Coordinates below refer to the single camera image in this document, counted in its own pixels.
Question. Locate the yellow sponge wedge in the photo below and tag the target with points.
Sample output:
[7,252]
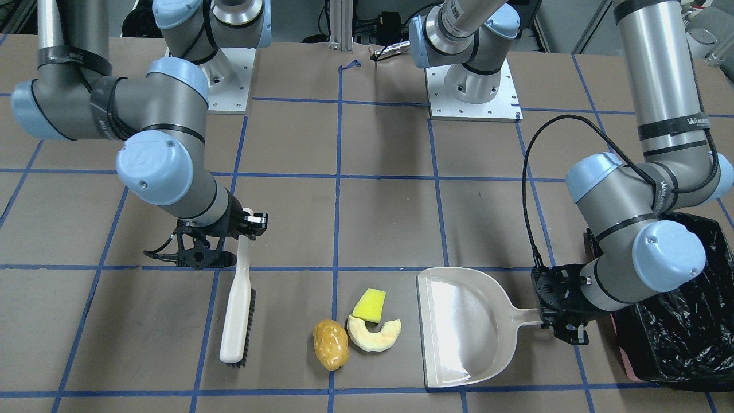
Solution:
[370,306]

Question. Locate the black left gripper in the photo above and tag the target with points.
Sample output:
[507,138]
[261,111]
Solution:
[573,287]

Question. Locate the aluminium frame post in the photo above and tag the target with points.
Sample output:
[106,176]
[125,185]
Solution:
[341,24]

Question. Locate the white hand brush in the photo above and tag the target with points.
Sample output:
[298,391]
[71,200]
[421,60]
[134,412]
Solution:
[240,307]

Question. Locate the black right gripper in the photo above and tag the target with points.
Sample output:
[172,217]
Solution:
[234,221]

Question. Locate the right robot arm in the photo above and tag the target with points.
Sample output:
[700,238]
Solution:
[160,119]

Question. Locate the beige plastic dustpan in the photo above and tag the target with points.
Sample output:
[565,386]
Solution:
[468,326]

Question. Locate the black lined trash bin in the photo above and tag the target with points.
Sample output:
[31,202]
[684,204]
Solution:
[682,321]

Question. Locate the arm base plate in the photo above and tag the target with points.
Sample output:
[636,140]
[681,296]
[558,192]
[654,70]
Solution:
[457,94]
[229,86]

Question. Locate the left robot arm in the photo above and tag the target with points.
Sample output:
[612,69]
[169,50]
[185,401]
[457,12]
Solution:
[622,202]

